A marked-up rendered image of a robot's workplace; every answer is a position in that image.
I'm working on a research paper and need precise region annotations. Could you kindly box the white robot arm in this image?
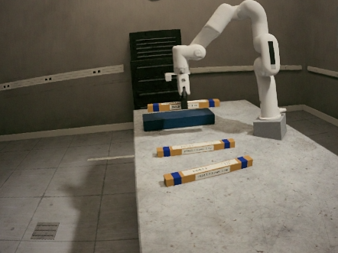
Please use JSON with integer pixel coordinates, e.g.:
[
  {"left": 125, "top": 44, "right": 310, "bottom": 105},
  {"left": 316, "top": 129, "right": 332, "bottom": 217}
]
[{"left": 164, "top": 0, "right": 286, "bottom": 121}]

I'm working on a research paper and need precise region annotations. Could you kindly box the dark blue rectangular slab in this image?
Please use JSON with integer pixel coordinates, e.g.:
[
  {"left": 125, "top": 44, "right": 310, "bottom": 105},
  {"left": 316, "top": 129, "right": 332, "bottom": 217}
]
[{"left": 142, "top": 108, "right": 215, "bottom": 131}]

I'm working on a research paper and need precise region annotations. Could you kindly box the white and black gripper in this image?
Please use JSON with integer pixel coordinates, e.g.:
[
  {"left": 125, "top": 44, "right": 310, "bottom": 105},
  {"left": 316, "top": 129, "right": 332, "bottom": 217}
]
[{"left": 177, "top": 73, "right": 190, "bottom": 110}]

